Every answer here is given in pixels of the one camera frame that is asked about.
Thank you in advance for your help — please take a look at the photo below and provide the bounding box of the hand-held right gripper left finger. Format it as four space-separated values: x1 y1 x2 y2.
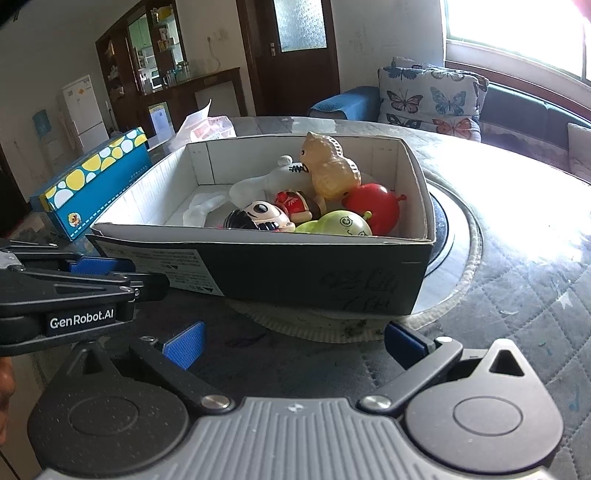
69 322 236 414

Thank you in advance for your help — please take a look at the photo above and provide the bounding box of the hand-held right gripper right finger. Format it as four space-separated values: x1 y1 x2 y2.
359 320 539 414

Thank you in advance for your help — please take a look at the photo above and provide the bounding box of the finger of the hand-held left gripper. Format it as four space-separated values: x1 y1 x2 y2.
0 271 170 305
0 249 136 273

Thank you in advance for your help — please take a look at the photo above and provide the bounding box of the black cardboard shoe box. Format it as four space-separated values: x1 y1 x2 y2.
85 133 437 317

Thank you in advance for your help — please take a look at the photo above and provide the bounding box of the black-haired doll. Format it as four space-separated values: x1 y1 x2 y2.
224 189 326 234

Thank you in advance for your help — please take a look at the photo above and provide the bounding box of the green alien toy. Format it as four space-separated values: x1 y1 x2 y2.
294 210 374 237

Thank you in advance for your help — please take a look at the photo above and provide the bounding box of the red plastic octopus toy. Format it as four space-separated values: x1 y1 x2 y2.
342 183 408 236

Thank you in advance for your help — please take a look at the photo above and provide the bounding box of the white plush rabbit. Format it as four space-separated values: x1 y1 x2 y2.
182 154 319 227

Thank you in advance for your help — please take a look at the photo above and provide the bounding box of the beige squishy toy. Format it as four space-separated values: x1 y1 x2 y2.
299 131 362 201

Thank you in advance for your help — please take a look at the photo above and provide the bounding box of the person's left hand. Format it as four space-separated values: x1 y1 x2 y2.
0 356 16 418

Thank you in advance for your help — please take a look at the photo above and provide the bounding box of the blue box with dots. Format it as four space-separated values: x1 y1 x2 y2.
30 128 153 241

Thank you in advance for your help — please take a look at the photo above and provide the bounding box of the white refrigerator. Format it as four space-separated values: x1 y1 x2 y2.
57 74 112 155

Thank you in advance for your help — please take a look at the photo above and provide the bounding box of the water dispenser with blue bottle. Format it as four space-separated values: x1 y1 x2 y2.
31 110 70 185

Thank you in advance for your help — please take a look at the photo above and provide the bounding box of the pink plastic bag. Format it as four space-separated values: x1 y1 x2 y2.
171 98 237 151

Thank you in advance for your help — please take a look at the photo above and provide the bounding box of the dark wooden cabinet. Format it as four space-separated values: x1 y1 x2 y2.
95 0 245 139

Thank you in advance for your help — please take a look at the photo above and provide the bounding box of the butterfly print pillow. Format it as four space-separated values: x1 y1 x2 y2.
392 56 490 116
378 66 481 141

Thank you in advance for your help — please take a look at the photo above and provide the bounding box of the dark wooden door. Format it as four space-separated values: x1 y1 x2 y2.
236 0 341 118

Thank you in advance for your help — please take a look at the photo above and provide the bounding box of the grey cushion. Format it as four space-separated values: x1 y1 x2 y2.
567 122 591 183

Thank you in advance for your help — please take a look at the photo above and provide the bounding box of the blue sofa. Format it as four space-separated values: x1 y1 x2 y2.
308 82 591 178

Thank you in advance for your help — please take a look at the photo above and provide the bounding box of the window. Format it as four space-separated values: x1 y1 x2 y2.
441 0 591 84

